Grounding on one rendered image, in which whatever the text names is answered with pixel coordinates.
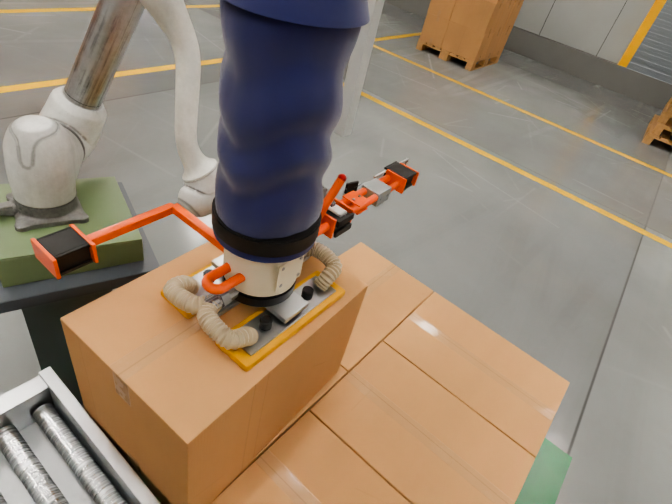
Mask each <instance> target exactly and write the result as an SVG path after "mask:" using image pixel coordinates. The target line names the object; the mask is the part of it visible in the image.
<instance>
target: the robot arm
mask: <svg viewBox="0 0 672 504"><path fill-rule="evenodd" d="M144 9H146V10H147V11H148V12H149V13H150V15H151V16H152V17H153V19H154V20H155V21H156V22H157V24H158V25H159V26H160V28H161V29H162V30H163V32H164V33H165V35H166V36H167V38H168V40H169V41H170V44H171V46H172V49H173V52H174V57H175V68H176V79H175V141H176V147H177V150H178V154H179V157H180V159H181V162H182V164H183V167H184V174H183V176H182V178H183V180H184V186H183V187H182V188H181V189H180V191H179V194H178V203H179V204H180V205H181V206H182V207H184V208H185V209H186V210H188V211H189V212H190V213H192V214H193V215H194V216H196V217H204V216H207V215H210V214H212V202H213V199H214V197H215V178H216V172H217V166H218V163H219V162H217V161H216V160H215V159H213V158H208V157H206V156H205V155H204V154H203V153H202V152H201V150H200V148H199V145H198V142H197V119H198V105H199V91H200V77H201V59H200V50H199V45H198V40H197V37H196V33H195V30H194V27H193V25H192V22H191V19H190V17H189V14H188V11H187V8H186V5H185V3H184V0H99V1H98V4H97V6H96V9H95V11H94V14H93V16H92V19H91V21H90V24H89V26H88V29H87V31H86V34H85V37H84V39H83V42H82V44H81V47H80V49H79V52H78V54H77V57H76V59H75V62H74V64H73V67H72V69H71V72H70V74H69V77H68V80H67V82H66V85H65V86H61V87H57V88H55V89H53V90H52V92H51V93H50V95H49V97H48V99H47V101H46V103H45V105H44V107H43V109H42V110H41V112H40V114H39V115H27V116H22V117H20V118H18V119H16V120H14V121H13V122H12V123H11V124H10V125H9V127H8V128H7V130H6V132H5V135H4V139H3V156H4V163H5V169H6V173H7V178H8V181H9V185H10V187H11V190H12V192H11V193H8V194H7V195H6V199H7V201H6V202H2V203H0V216H14V217H15V220H16V221H15V225H14V227H15V230H16V231H17V232H26V231H29V230H33V229H39V228H46V227H53V226H60V225H67V224H75V223H79V224H84V223H87V222H89V216H88V215H87V214H86V213H85V212H84V210H83V208H82V206H81V204H80V201H79V199H78V197H77V189H76V179H77V178H78V174H79V170H80V167H81V164H82V162H83V161H84V160H85V159H86V158H87V157H88V156H89V155H90V153H91V152H92V151H93V149H94V148H95V146H96V145H97V143H98V141H99V139H100V137H101V134H102V129H103V126H104V123H105V121H106V117H107V113H106V110H105V107H104V105H103V103H102V102H103V100H104V97H105V95H106V93H107V91H108V89H109V86H110V84H111V82H112V80H113V77H114V75H115V73H116V71H117V69H118V66H119V64H120V62H121V60H122V58H123V55H124V53H125V51H126V49H127V46H128V44H129V42H130V40H131V38H132V35H133V33H134V31H135V29H136V26H137V24H138V22H139V20H140V18H141V15H142V13H143V11H144Z"/></svg>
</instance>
